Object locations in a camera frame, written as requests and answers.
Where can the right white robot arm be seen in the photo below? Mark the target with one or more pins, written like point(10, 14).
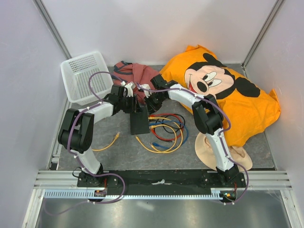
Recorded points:
point(208, 119)

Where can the beige hat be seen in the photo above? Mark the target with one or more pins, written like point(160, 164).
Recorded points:
point(205, 153)

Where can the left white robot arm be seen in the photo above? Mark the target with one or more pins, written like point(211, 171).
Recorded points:
point(76, 131)

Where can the orange Mickey Mouse shirt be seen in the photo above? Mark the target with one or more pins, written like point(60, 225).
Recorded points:
point(249, 109)

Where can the black network switch box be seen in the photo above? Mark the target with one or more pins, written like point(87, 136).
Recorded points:
point(139, 123)

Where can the slotted metal cable duct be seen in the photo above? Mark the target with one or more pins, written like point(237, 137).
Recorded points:
point(102, 194)

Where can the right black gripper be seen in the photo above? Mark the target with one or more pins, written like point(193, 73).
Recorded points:
point(151, 108)

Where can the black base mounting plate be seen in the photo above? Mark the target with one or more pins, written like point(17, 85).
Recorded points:
point(196, 178)

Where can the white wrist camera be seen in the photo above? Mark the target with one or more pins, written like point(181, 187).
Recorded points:
point(128, 88)
point(146, 89)

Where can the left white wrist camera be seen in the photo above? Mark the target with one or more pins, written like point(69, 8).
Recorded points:
point(128, 88)

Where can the red folded shirt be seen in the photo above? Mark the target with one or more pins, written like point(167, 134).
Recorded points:
point(134, 72)

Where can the white plastic basket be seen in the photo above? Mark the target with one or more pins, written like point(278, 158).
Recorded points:
point(84, 70)

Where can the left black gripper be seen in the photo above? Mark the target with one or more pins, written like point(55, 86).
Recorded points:
point(135, 107)

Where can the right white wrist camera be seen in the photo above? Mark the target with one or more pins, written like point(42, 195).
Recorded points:
point(146, 89)

